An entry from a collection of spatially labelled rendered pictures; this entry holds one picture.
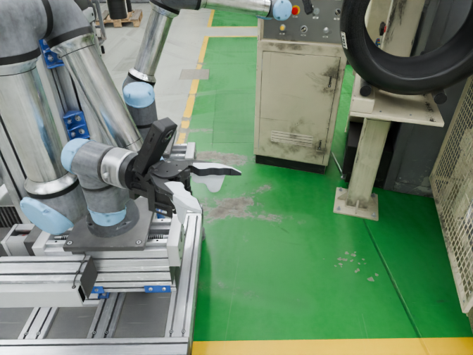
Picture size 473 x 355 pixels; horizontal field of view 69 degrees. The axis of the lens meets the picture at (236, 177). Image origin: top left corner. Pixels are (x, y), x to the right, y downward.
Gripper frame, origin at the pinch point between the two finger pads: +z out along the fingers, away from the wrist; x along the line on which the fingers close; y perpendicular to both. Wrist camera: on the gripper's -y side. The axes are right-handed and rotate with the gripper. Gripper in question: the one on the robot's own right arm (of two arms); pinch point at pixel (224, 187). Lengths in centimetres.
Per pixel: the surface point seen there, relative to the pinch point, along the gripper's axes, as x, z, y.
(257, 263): -89, -20, 95
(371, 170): -151, 23, 56
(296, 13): -168, -38, -23
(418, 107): -123, 35, 9
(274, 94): -172, -47, 26
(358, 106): -106, 11, 9
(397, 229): -148, 45, 87
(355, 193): -153, 17, 74
